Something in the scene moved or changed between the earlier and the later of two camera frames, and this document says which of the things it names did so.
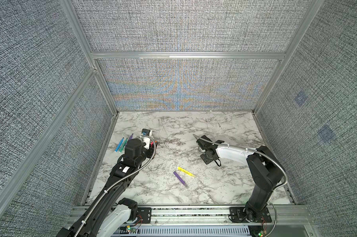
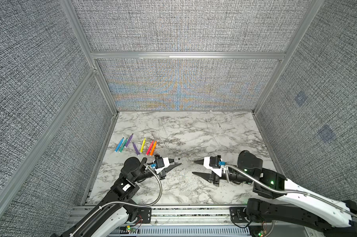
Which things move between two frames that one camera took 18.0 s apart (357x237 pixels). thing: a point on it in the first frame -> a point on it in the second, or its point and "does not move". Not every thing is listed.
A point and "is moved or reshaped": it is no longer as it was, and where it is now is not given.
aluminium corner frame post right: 313,9 does not move
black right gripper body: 204,158 -> 217,178
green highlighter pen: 123,145 does not move
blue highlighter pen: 119,145 does not move
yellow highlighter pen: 186,171 is moved or reshaped
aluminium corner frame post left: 71,15 does not move
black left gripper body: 149,152 -> 160,175
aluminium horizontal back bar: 188,55 does not move
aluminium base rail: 201,215 does not move
